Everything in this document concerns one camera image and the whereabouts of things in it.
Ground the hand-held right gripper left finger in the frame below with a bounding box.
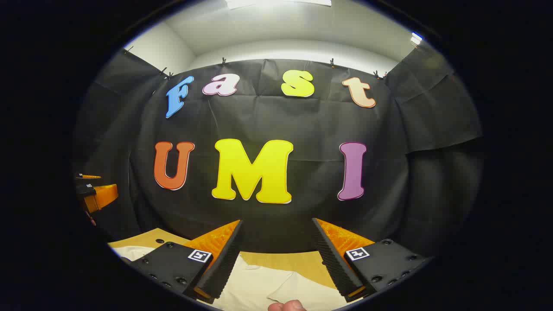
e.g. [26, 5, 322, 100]
[129, 219, 245, 304]

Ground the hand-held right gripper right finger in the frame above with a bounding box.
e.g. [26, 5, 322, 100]
[311, 218, 433, 303]

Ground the white long-sleeved garment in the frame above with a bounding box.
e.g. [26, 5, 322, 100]
[113, 245, 359, 311]

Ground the black backdrop cloth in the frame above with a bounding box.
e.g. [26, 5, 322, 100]
[73, 43, 484, 260]

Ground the row of black cloth clips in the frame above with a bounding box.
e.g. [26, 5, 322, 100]
[123, 45, 387, 81]

